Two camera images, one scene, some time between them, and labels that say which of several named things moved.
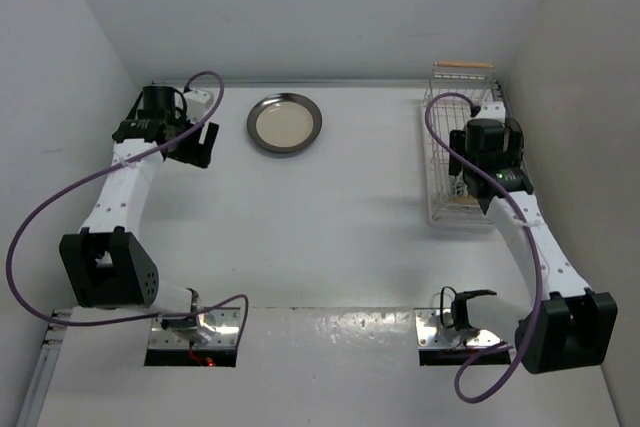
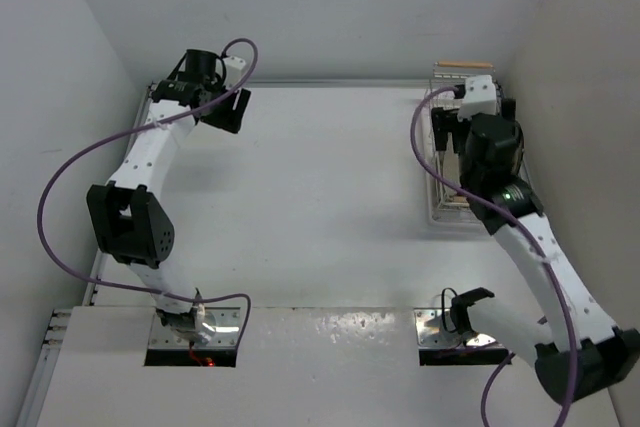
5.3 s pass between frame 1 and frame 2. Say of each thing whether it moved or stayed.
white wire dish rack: stayed
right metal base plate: stayed
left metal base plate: stayed
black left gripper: moved
